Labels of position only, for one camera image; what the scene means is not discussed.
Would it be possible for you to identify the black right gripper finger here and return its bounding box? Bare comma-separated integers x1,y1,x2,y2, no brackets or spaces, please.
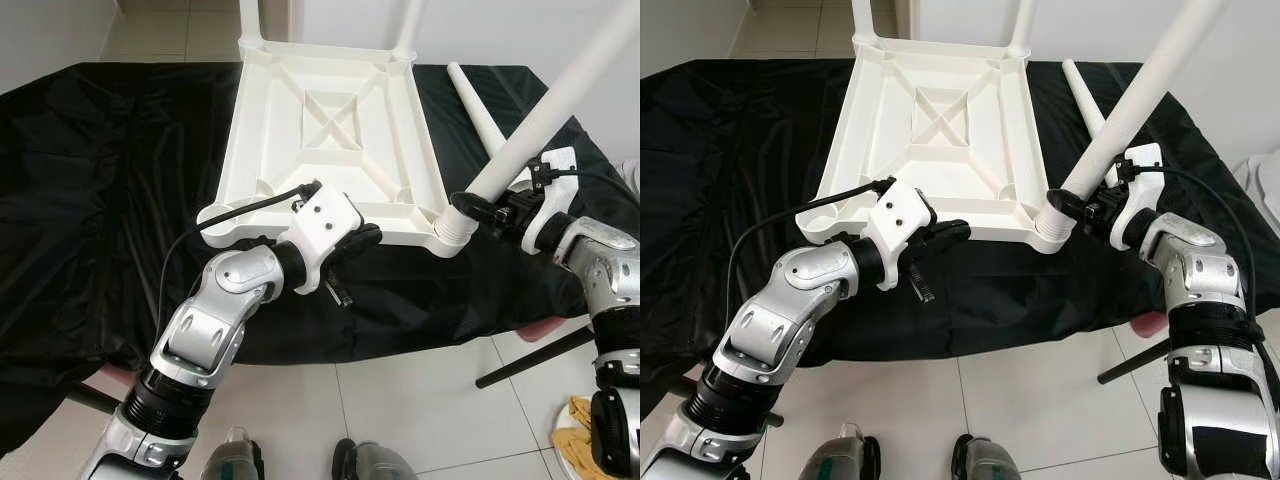
1046,189,1087,222
451,192,497,227

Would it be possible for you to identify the white plastic table top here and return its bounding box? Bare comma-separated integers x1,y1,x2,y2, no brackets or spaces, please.
196,40,479,260
794,38,1077,254

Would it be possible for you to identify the black metal stand leg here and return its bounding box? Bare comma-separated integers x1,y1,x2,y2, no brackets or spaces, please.
64,380,122,414
1096,335,1174,387
474,325,597,390

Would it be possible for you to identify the grey right robot foot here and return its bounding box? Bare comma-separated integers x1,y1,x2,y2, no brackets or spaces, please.
949,432,1022,480
331,437,417,480

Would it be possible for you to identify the grey robot foot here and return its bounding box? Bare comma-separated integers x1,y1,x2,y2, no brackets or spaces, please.
204,427,264,480
331,437,417,480
807,422,872,480
949,432,1022,480

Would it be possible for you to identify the black table cloth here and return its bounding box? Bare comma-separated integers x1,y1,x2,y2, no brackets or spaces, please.
0,62,641,433
640,58,1280,369

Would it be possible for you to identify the grey left robot foot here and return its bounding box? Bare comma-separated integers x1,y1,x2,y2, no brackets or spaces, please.
204,427,264,480
807,422,872,480

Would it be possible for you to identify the white round plate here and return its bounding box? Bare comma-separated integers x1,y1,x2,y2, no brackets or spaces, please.
547,400,601,480

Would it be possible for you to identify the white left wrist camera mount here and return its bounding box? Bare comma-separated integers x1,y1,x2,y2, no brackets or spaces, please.
277,183,364,297
860,179,940,292

